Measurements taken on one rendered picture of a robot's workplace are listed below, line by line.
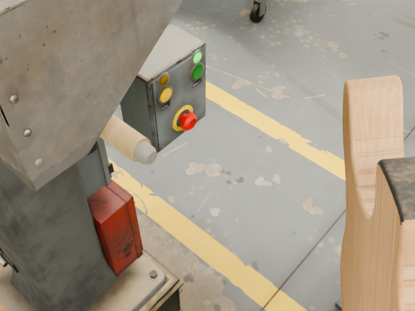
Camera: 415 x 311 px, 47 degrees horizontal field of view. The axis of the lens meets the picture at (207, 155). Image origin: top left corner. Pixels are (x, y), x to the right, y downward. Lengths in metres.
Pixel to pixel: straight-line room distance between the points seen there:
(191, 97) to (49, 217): 0.44
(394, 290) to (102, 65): 0.25
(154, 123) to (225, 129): 1.41
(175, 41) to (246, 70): 1.74
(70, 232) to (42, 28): 0.98
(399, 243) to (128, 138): 0.36
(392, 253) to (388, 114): 0.15
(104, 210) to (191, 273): 0.67
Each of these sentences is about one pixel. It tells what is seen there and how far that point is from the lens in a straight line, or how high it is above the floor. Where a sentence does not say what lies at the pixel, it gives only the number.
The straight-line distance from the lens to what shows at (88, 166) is 1.20.
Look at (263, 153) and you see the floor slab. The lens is 2.24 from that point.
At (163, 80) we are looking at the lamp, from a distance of 0.88.
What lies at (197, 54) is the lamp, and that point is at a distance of 0.93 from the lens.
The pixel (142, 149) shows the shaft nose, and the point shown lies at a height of 1.26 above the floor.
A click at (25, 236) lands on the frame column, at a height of 0.74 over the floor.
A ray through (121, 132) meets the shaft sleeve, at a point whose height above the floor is 1.27.
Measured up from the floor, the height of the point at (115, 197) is 0.62.
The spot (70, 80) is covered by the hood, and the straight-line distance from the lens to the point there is 0.34.
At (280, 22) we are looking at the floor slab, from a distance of 3.07.
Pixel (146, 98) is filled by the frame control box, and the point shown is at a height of 1.08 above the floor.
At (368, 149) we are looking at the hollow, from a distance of 0.43.
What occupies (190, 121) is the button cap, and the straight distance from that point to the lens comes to 0.97.
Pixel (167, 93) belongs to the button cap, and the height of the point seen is 1.07.
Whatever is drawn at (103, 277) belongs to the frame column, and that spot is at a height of 0.35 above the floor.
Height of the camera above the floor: 1.67
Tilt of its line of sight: 49 degrees down
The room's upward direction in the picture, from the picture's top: 1 degrees clockwise
